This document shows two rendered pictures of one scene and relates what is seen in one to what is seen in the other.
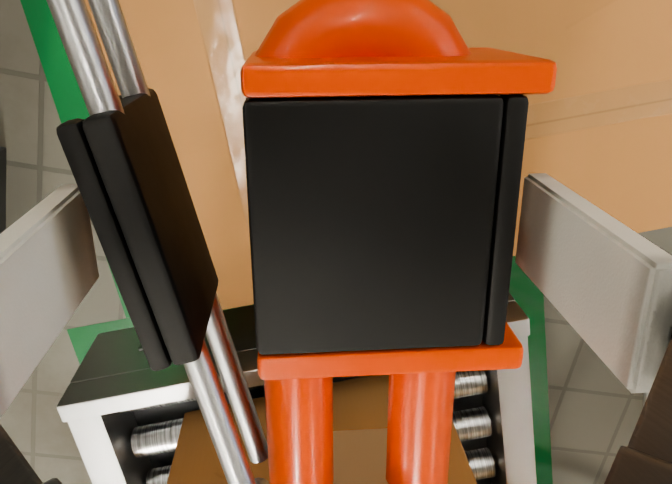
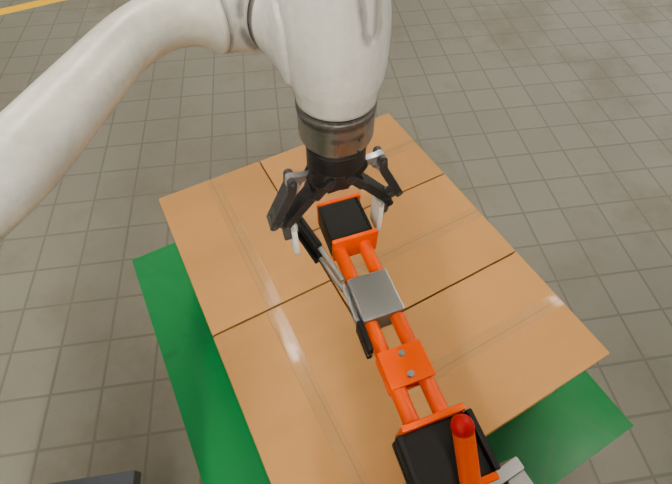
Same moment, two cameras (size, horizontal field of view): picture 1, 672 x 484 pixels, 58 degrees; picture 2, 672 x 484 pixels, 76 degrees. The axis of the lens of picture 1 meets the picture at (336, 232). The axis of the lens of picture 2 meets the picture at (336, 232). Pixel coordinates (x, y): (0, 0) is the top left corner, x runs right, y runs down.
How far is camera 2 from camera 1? 0.61 m
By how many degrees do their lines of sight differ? 54
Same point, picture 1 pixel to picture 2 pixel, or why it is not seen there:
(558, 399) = not seen: outside the picture
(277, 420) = (341, 262)
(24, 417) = not seen: outside the picture
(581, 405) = not seen: outside the picture
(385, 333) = (351, 231)
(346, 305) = (343, 228)
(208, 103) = (303, 400)
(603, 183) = (508, 375)
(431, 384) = (367, 246)
